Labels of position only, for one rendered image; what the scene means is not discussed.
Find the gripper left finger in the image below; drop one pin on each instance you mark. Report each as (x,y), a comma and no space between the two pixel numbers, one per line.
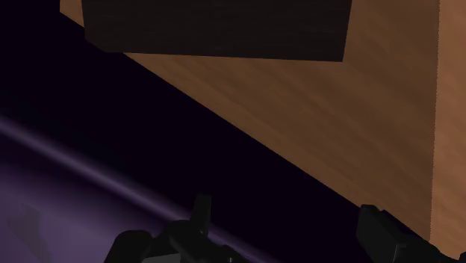
(185,240)

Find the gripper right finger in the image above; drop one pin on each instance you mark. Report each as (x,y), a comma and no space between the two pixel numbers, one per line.
(382,236)

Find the dark robot stand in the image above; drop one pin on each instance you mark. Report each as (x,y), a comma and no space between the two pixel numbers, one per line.
(218,29)

